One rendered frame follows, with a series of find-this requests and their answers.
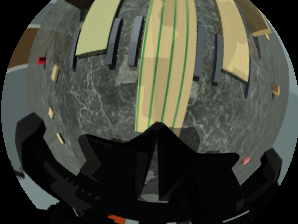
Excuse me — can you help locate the pale yellow flat strip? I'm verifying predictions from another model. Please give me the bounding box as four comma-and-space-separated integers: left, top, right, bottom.
76, 0, 124, 56

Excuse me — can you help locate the small pink block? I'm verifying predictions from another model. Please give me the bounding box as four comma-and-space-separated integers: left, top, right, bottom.
241, 156, 251, 165

